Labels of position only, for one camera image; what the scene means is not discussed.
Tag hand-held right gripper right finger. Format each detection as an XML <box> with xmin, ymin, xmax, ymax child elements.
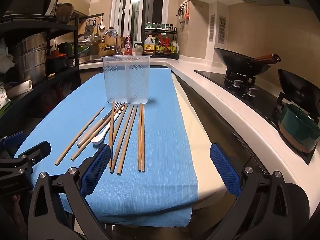
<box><xmin>210</xmin><ymin>142</ymin><xmax>288</xmax><ymax>240</ymax></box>

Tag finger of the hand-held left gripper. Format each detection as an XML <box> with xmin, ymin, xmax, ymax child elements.
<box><xmin>0</xmin><ymin>131</ymin><xmax>26</xmax><ymax>159</ymax></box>
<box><xmin>14</xmin><ymin>141</ymin><xmax>52</xmax><ymax>173</ymax></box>

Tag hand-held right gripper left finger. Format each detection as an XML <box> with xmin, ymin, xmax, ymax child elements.
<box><xmin>27</xmin><ymin>144</ymin><xmax>111</xmax><ymax>240</ymax></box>

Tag wooden chopstick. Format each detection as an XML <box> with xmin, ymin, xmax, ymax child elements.
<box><xmin>117</xmin><ymin>105</ymin><xmax>138</xmax><ymax>175</ymax></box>
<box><xmin>71</xmin><ymin>105</ymin><xmax>125</xmax><ymax>162</ymax></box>
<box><xmin>142</xmin><ymin>103</ymin><xmax>145</xmax><ymax>173</ymax></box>
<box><xmin>109</xmin><ymin>100</ymin><xmax>116</xmax><ymax>168</ymax></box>
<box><xmin>110</xmin><ymin>105</ymin><xmax>134</xmax><ymax>174</ymax></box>
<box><xmin>111</xmin><ymin>104</ymin><xmax>129</xmax><ymax>155</ymax></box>
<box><xmin>55</xmin><ymin>106</ymin><xmax>105</xmax><ymax>166</ymax></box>
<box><xmin>138</xmin><ymin>103</ymin><xmax>142</xmax><ymax>172</ymax></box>

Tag white ceramic spoon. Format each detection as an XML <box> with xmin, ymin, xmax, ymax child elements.
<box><xmin>91</xmin><ymin>119</ymin><xmax>119</xmax><ymax>145</ymax></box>

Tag white-handled metal fork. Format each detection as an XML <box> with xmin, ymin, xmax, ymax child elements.
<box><xmin>76</xmin><ymin>102</ymin><xmax>125</xmax><ymax>147</ymax></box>

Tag clear plastic utensil holder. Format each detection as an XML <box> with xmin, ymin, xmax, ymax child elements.
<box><xmin>102</xmin><ymin>54</ymin><xmax>151</xmax><ymax>105</ymax></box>

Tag green printed bag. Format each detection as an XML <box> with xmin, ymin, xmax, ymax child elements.
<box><xmin>0</xmin><ymin>81</ymin><xmax>12</xmax><ymax>112</ymax></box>

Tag cling film roll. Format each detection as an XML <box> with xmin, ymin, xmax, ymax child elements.
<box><xmin>5</xmin><ymin>79</ymin><xmax>33</xmax><ymax>98</ymax></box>

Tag blue table mat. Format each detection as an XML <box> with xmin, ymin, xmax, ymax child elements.
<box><xmin>14</xmin><ymin>66</ymin><xmax>200</xmax><ymax>225</ymax></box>

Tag white plastic bag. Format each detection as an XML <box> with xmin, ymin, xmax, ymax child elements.
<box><xmin>0</xmin><ymin>46</ymin><xmax>15</xmax><ymax>69</ymax></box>

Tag green pot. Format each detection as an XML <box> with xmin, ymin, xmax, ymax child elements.
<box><xmin>278</xmin><ymin>103</ymin><xmax>319</xmax><ymax>153</ymax></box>

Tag steel steamer pot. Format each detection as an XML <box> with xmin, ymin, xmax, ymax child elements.
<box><xmin>15</xmin><ymin>33</ymin><xmax>48</xmax><ymax>85</ymax></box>

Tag pot with orange lid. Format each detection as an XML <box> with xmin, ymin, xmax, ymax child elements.
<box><xmin>47</xmin><ymin>52</ymin><xmax>68</xmax><ymax>73</ymax></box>

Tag white kitchen countertop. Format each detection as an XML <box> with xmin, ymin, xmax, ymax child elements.
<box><xmin>79</xmin><ymin>54</ymin><xmax>320</xmax><ymax>221</ymax></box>

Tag black gas stove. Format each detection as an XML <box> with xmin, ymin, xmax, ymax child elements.
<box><xmin>194</xmin><ymin>69</ymin><xmax>320</xmax><ymax>166</ymax></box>

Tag black cooking pot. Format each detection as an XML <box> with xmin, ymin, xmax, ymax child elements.
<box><xmin>58</xmin><ymin>42</ymin><xmax>76</xmax><ymax>58</ymax></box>

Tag steel kitchen sink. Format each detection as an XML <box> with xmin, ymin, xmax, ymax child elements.
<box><xmin>79</xmin><ymin>54</ymin><xmax>104</xmax><ymax>64</ymax></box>

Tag black kitchen shelf rack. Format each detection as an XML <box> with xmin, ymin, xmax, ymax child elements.
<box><xmin>0</xmin><ymin>14</ymin><xmax>82</xmax><ymax>120</ymax></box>

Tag chrome faucet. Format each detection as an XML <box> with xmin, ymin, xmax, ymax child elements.
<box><xmin>104</xmin><ymin>30</ymin><xmax>121</xmax><ymax>55</ymax></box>

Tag large yellow-label oil bottle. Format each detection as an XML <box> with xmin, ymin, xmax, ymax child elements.
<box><xmin>144</xmin><ymin>35</ymin><xmax>156</xmax><ymax>54</ymax></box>

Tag red-capped sauce bottle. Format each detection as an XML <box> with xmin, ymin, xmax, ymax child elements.
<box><xmin>156</xmin><ymin>35</ymin><xmax>164</xmax><ymax>55</ymax></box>

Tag black spice rack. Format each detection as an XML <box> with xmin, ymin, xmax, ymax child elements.
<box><xmin>144</xmin><ymin>26</ymin><xmax>180</xmax><ymax>56</ymax></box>

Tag grey round container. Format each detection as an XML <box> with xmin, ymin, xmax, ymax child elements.
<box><xmin>56</xmin><ymin>3</ymin><xmax>75</xmax><ymax>23</ymax></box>

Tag row of spice jars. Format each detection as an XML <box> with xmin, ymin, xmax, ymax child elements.
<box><xmin>146</xmin><ymin>22</ymin><xmax>174</xmax><ymax>29</ymax></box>

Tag hanging kitchen tools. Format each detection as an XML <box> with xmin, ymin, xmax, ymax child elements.
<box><xmin>178</xmin><ymin>0</ymin><xmax>191</xmax><ymax>23</ymax></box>

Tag white-framed window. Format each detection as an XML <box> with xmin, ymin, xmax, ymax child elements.
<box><xmin>110</xmin><ymin>0</ymin><xmax>172</xmax><ymax>43</ymax></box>

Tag black wok wooden handle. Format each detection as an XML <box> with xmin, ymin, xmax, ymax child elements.
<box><xmin>214</xmin><ymin>47</ymin><xmax>281</xmax><ymax>77</ymax></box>

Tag grey wall vent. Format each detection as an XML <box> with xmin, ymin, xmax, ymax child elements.
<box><xmin>208</xmin><ymin>14</ymin><xmax>216</xmax><ymax>42</ymax></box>
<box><xmin>217</xmin><ymin>15</ymin><xmax>227</xmax><ymax>43</ymax></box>

